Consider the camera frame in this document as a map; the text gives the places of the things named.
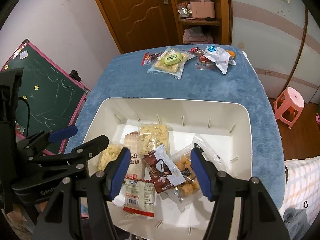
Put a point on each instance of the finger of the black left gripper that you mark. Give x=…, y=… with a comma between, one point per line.
x=43, y=139
x=89, y=149

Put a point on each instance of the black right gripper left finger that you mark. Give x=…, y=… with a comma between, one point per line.
x=61, y=218

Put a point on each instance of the white red snack bag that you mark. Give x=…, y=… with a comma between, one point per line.
x=139, y=197

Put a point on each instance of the brown white coffee packet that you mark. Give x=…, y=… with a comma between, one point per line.
x=162, y=170

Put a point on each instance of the clear bag of crackers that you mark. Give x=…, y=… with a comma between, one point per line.
x=177, y=69

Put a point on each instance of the green candy bar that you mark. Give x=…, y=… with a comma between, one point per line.
x=171, y=58

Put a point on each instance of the white orange snack wrapper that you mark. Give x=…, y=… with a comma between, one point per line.
x=222, y=58

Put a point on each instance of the blue foil snack packet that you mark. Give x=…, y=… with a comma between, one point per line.
x=212, y=48

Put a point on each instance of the beige labelled snack pack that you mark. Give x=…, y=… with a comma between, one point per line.
x=136, y=168

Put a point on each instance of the fried snack clear tray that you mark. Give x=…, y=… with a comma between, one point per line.
x=185, y=193

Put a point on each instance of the popcorn bag in bin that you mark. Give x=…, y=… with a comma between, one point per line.
x=151, y=136

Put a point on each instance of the white plastic storage bin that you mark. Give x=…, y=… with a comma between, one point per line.
x=224, y=125

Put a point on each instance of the pink plastic stool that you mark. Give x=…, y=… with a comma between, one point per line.
x=289, y=100

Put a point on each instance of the red dark candy packet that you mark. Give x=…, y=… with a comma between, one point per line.
x=150, y=58

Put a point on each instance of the blue plush table cover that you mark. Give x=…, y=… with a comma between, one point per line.
x=125, y=77

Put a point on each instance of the red wrapped candy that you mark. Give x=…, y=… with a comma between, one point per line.
x=196, y=51
x=203, y=63

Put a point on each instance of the brown wooden door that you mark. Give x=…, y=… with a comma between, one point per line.
x=139, y=24

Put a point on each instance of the folded pink cloth stack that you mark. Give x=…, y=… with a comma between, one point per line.
x=195, y=35

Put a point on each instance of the pale sliding wardrobe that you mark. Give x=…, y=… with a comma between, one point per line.
x=282, y=43

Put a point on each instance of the pink gift basket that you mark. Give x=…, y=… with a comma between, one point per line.
x=201, y=9

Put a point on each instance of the wooden corner shelf unit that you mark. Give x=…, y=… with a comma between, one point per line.
x=216, y=16

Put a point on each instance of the green chalkboard pink frame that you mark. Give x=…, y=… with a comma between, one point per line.
x=50, y=99

